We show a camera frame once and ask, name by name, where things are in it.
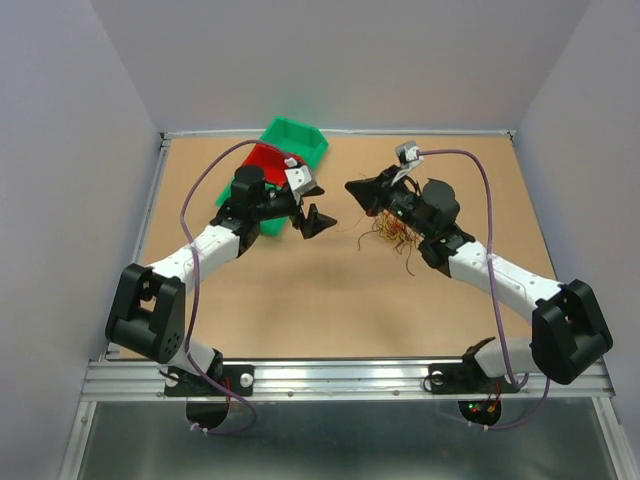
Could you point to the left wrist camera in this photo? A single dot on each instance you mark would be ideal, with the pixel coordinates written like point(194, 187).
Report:
point(300, 178)

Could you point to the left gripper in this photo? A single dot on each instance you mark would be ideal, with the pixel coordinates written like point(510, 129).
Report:
point(315, 222)

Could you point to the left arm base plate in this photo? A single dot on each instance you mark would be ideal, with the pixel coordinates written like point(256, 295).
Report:
point(239, 379)

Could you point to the near green bin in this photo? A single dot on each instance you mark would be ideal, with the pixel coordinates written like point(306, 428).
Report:
point(270, 228)

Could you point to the green bin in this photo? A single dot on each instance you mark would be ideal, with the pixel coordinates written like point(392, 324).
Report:
point(298, 138)
point(270, 228)

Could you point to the far green bin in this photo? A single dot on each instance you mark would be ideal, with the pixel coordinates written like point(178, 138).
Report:
point(298, 138)

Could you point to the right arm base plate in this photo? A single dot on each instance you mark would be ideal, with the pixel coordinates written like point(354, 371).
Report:
point(460, 378)

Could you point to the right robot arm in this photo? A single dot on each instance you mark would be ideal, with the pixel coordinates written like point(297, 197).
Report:
point(568, 329)

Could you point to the aluminium rail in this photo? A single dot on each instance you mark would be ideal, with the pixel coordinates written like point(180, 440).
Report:
point(276, 380)

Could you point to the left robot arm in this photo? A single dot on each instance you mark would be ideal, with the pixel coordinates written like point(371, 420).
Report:
point(148, 312)

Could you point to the red bin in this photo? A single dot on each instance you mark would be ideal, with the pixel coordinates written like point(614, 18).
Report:
point(271, 162)

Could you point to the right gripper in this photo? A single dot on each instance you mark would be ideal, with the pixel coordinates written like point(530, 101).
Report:
point(372, 193)

